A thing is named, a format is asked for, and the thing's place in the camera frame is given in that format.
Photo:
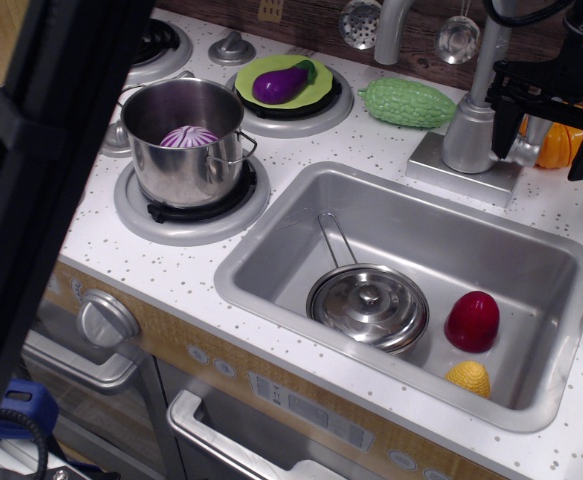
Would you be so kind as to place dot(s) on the silver stove knob back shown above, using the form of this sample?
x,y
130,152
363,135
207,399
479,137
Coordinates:
x,y
232,50

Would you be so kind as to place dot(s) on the silver oven dial knob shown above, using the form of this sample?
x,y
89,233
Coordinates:
x,y
104,321

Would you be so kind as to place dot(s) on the hanging steel ladle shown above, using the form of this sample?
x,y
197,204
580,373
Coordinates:
x,y
457,39

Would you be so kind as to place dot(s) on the front left stove burner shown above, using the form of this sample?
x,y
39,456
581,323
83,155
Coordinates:
x,y
193,226

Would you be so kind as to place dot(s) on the red toy tomato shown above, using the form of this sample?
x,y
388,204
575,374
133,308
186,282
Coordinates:
x,y
473,322

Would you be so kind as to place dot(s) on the silver stove knob left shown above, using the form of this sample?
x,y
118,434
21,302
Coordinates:
x,y
115,143

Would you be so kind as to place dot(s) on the back right stove burner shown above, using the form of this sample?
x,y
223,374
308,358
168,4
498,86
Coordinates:
x,y
325,119

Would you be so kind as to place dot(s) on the silver faucet lever handle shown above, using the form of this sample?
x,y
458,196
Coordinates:
x,y
528,142

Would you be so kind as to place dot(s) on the back left stove burner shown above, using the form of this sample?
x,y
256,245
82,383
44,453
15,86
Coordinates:
x,y
164,50

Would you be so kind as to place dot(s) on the silver stove knob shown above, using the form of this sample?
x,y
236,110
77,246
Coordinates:
x,y
115,143
232,50

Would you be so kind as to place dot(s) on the black camera mount frame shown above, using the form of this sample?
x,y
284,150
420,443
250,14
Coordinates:
x,y
65,76

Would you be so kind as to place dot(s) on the silver toy faucet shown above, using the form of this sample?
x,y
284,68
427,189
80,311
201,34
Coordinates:
x,y
461,160

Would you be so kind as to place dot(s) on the yellow toy corn piece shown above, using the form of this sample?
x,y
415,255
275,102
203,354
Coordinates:
x,y
471,376

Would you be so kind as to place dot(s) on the stainless steel pot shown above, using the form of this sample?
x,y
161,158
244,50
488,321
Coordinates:
x,y
192,176

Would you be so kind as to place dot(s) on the purple white toy onion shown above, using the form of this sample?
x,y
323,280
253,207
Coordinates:
x,y
188,136

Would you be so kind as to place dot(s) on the stove burner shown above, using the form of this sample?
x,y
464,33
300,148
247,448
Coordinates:
x,y
325,119
193,226
164,50

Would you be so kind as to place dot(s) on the blue clamp with cable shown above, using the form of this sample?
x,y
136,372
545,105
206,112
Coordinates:
x,y
28,412

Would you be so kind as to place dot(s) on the hanging slotted spoon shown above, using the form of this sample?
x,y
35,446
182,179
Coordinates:
x,y
358,23

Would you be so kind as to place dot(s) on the lime green plate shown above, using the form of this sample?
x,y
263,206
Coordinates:
x,y
309,96

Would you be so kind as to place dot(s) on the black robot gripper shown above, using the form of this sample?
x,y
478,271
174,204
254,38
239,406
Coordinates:
x,y
517,83

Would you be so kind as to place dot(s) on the green toy bitter gourd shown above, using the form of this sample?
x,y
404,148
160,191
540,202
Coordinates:
x,y
407,103

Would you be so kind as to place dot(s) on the orange toy bell pepper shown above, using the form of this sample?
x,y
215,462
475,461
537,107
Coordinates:
x,y
560,147

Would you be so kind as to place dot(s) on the grey plastic sink basin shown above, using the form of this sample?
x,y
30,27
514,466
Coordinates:
x,y
448,250

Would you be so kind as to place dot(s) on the silver oven door handle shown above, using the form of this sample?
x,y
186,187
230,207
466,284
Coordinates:
x,y
111,377

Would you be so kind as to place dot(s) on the purple toy eggplant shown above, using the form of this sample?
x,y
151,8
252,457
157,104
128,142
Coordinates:
x,y
281,86

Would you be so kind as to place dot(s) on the silver dishwasher door handle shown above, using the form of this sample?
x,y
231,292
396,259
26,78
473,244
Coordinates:
x,y
181,416

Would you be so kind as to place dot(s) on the steel saucepan with lid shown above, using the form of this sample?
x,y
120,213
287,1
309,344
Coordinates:
x,y
368,302

